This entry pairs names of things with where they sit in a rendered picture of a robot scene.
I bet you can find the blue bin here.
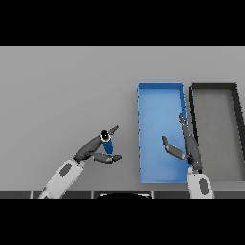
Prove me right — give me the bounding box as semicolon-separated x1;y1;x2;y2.
136;81;189;184

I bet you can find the blue pipe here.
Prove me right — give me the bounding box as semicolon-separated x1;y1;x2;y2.
100;128;115;155

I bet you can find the dark grey bin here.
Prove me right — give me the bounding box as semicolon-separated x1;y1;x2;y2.
188;82;245;182

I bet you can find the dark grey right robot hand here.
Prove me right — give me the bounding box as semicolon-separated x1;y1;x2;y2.
161;112;204;174

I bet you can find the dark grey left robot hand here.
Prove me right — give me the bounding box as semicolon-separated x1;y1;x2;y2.
73;124;123;165

